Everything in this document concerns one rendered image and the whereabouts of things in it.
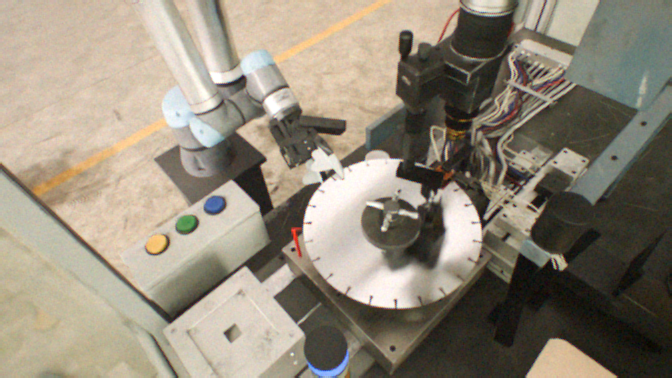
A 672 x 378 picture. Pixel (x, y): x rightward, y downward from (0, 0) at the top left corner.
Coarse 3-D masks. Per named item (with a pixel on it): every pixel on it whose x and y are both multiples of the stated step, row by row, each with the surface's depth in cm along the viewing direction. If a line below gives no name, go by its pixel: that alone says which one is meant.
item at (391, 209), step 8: (400, 192) 72; (368, 200) 70; (392, 200) 70; (384, 208) 69; (392, 208) 68; (400, 208) 69; (384, 216) 70; (392, 216) 69; (408, 216) 68; (416, 216) 68; (384, 224) 67
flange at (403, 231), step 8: (376, 200) 75; (384, 200) 75; (400, 200) 75; (368, 208) 74; (376, 208) 74; (408, 208) 74; (368, 216) 73; (376, 216) 73; (400, 216) 71; (368, 224) 72; (376, 224) 72; (392, 224) 70; (400, 224) 70; (408, 224) 71; (416, 224) 71; (368, 232) 71; (376, 232) 71; (384, 232) 70; (392, 232) 70; (400, 232) 70; (408, 232) 70; (416, 232) 70; (376, 240) 70; (384, 240) 70; (392, 240) 69; (400, 240) 69; (408, 240) 69; (392, 248) 69
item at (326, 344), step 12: (312, 336) 40; (324, 336) 40; (336, 336) 40; (312, 348) 40; (324, 348) 39; (336, 348) 39; (312, 360) 39; (324, 360) 39; (336, 360) 39; (348, 360) 41; (324, 372) 39; (336, 372) 40
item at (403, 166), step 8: (408, 80) 54; (408, 160) 68; (400, 168) 71; (408, 168) 69; (416, 168) 71; (424, 168) 71; (400, 176) 72; (408, 176) 71; (416, 176) 70; (424, 176) 70; (432, 176) 69; (440, 176) 69; (424, 184) 71; (432, 184) 70; (440, 184) 69; (424, 192) 73
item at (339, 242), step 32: (384, 160) 83; (320, 192) 79; (352, 192) 78; (384, 192) 78; (416, 192) 77; (448, 192) 76; (320, 224) 74; (352, 224) 73; (448, 224) 72; (480, 224) 71; (320, 256) 70; (352, 256) 69; (384, 256) 69; (416, 256) 68; (448, 256) 68; (352, 288) 65; (384, 288) 65; (416, 288) 65; (448, 288) 64
